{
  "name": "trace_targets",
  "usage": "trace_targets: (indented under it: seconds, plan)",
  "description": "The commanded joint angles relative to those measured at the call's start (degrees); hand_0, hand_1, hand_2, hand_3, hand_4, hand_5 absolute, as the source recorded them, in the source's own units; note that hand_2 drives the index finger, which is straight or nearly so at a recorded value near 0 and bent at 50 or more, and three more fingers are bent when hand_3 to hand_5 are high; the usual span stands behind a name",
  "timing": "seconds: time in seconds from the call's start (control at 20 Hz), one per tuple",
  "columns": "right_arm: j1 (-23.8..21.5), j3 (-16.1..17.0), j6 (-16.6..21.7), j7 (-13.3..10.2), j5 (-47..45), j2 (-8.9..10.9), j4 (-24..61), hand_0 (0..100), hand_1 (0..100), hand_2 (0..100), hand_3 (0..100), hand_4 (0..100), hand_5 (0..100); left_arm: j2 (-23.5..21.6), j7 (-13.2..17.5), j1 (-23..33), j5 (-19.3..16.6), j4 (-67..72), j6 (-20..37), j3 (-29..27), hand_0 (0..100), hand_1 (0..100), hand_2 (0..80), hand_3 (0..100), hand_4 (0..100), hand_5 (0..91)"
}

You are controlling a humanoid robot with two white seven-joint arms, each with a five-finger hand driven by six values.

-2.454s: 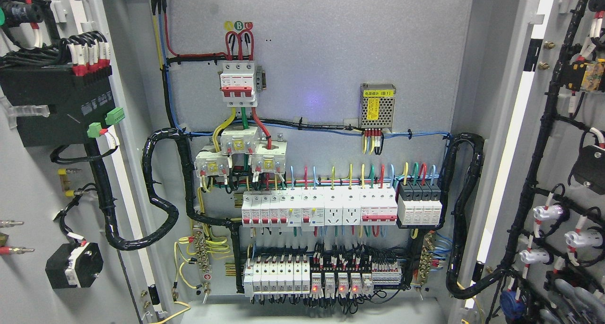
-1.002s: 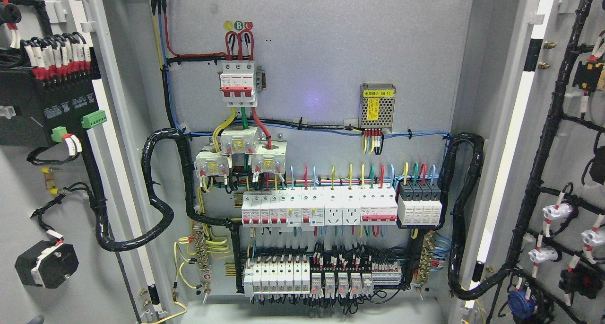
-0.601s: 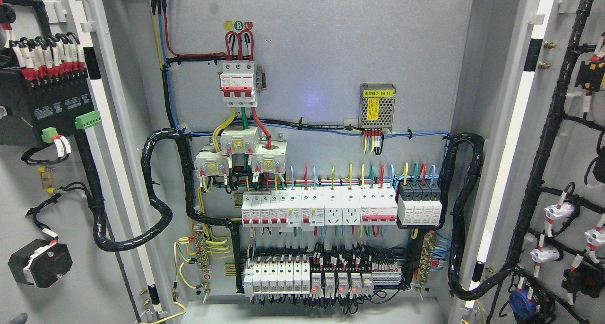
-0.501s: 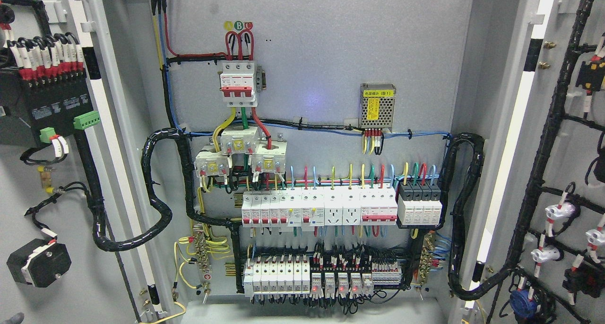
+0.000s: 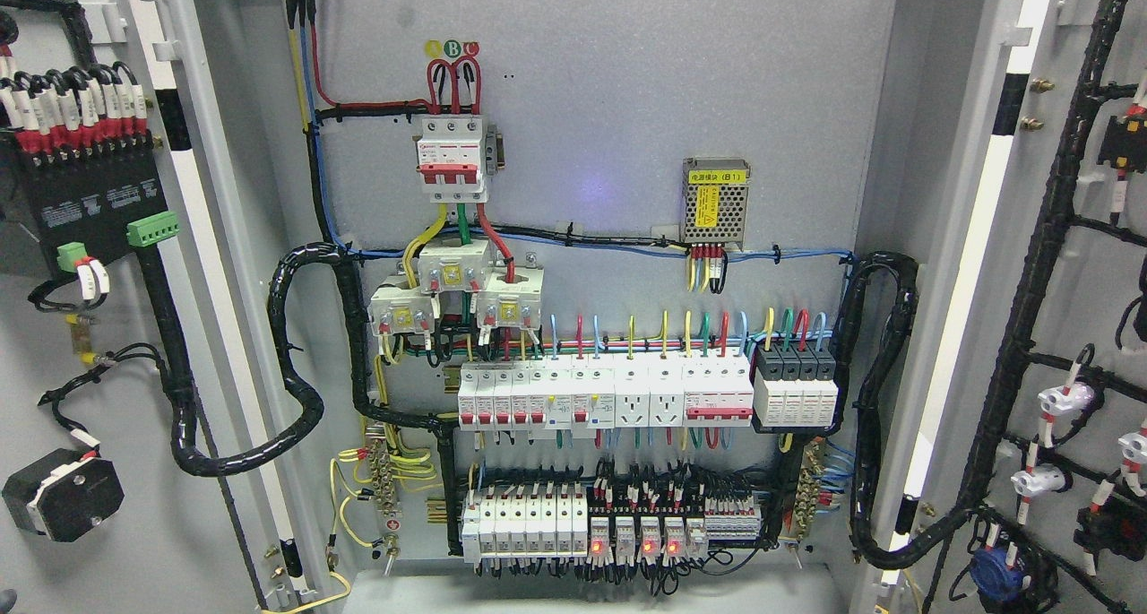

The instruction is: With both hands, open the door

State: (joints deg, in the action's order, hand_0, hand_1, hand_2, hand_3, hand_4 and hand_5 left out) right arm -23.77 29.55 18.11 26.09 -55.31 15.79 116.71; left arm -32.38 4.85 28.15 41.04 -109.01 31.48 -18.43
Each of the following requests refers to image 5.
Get grey cabinet door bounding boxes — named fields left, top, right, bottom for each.
left=844, top=0, right=1144, bottom=613
left=0, top=0, right=319, bottom=614

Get white current transformers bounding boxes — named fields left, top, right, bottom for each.
left=369, top=238, right=545, bottom=339

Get white socket breaker row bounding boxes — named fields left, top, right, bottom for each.
left=457, top=351, right=752, bottom=438

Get perforated metal power supply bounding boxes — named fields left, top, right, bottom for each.
left=679, top=158, right=751, bottom=244

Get red white main breaker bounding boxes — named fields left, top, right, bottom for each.
left=415, top=112, right=505, bottom=204

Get white lower breaker row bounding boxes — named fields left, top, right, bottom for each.
left=461, top=485, right=591, bottom=569

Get black white surge protector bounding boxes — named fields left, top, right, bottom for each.
left=751, top=344, right=838, bottom=434

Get relay terminal row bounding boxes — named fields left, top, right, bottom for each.
left=586, top=464, right=763, bottom=573

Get black digital power meter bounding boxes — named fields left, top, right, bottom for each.
left=1, top=131, right=167, bottom=281

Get black left cable conduit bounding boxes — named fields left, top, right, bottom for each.
left=134, top=242, right=462, bottom=557

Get black cable conduit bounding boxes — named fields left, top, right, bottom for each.
left=842, top=252, right=973, bottom=572
left=134, top=242, right=462, bottom=557

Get black right cable conduit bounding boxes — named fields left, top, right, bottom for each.
left=842, top=252, right=973, bottom=572

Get yellow terminal post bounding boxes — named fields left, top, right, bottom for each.
left=64, top=313, right=115, bottom=368

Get white rotary selector switch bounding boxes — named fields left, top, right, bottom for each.
left=3, top=449, right=124, bottom=543

